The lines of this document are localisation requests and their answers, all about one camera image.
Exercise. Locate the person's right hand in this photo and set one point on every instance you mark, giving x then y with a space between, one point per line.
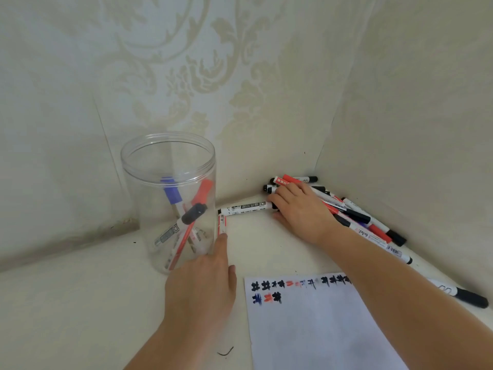
304 215

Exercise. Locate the person's left hand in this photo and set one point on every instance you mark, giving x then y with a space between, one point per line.
200 296

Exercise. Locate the pile of assorted markers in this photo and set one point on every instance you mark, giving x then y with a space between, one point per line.
358 216

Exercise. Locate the white marker chunky black cap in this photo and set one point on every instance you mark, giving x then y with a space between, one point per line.
246 208
194 213

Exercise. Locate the red cap white barrel marker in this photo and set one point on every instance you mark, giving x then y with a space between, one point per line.
222 225

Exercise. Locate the transparent plastic jar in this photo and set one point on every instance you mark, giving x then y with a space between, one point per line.
142 211

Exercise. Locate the slim red striped marker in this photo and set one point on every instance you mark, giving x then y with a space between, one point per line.
204 188

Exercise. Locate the blue cap gold label marker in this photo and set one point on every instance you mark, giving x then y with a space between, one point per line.
172 194

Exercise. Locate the white paper sheet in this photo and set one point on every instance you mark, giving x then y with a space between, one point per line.
308 335

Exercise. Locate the long white black-cap marker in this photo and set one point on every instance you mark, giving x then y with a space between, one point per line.
471 297

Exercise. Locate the person's right forearm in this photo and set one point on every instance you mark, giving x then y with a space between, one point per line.
404 304

